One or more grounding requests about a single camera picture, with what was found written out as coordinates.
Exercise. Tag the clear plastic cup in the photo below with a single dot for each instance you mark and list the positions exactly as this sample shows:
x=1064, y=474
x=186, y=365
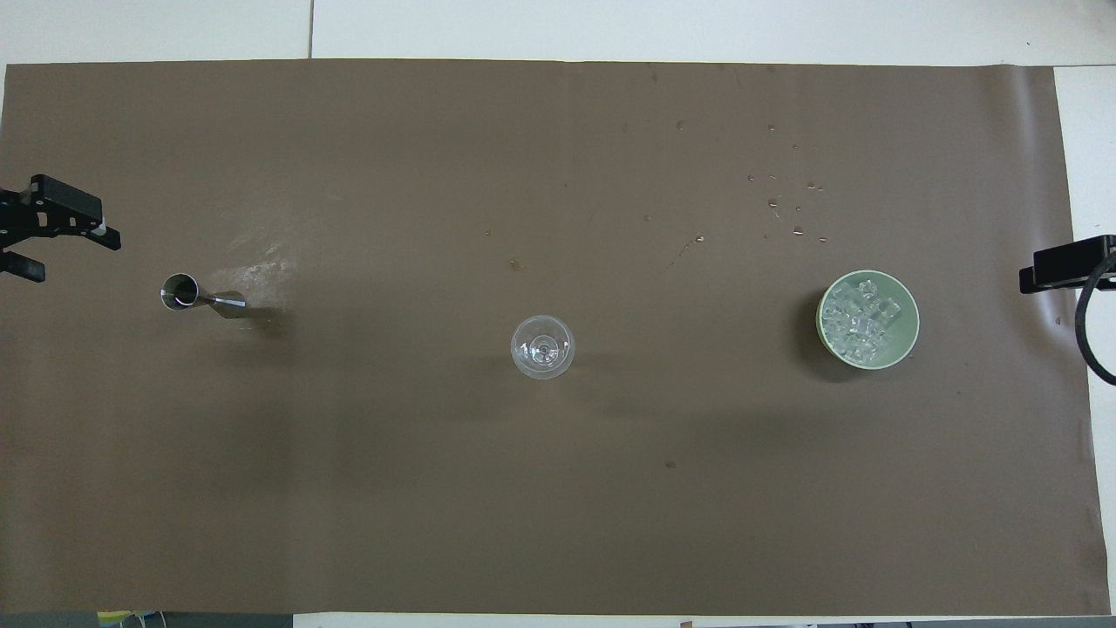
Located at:
x=542, y=348

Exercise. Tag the green paper bowl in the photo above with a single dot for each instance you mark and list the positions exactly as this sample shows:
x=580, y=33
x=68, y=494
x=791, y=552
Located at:
x=907, y=324

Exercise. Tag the steel double jigger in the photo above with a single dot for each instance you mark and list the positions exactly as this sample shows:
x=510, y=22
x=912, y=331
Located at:
x=180, y=290

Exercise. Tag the clear ice cubes pile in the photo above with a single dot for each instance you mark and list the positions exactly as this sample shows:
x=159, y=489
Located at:
x=861, y=323

